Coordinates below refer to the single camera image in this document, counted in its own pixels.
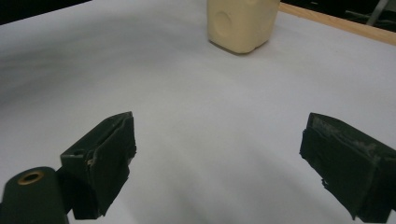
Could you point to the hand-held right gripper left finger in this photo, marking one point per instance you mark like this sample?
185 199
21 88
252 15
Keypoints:
104 161

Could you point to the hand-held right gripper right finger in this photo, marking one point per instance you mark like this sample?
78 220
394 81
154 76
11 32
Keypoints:
348 168

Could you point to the cream square cup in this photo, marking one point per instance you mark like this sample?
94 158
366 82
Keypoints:
243 23

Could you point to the white metal stand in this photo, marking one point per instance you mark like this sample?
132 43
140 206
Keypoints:
376 11

